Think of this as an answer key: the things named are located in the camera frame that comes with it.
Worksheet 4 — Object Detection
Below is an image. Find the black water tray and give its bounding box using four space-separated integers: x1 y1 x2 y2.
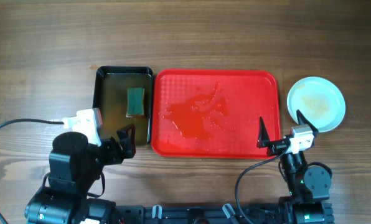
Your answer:
93 66 153 146

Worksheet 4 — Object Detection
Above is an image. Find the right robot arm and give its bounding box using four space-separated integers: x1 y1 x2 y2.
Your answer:
257 110 334 223

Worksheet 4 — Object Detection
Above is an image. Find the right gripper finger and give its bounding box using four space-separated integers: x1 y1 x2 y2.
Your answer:
256 116 271 148
296 110 319 133

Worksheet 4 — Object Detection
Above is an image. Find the white plate front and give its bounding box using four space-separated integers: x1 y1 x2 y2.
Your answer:
286 77 346 133

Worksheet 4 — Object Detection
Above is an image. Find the right black cable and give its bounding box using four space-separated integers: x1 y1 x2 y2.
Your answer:
234 146 291 224

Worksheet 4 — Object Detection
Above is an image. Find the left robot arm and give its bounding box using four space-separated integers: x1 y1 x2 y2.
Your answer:
24 124 136 224

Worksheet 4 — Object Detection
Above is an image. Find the red plastic tray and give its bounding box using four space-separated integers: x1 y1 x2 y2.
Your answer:
151 68 281 159

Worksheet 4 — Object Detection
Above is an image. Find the black cable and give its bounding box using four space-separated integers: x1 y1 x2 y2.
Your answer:
234 146 291 224
0 118 65 224

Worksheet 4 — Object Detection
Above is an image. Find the left black cable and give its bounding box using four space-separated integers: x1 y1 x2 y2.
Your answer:
0 118 65 224

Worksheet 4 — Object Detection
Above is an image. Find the green sponge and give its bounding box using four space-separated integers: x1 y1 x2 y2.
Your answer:
126 87 145 117

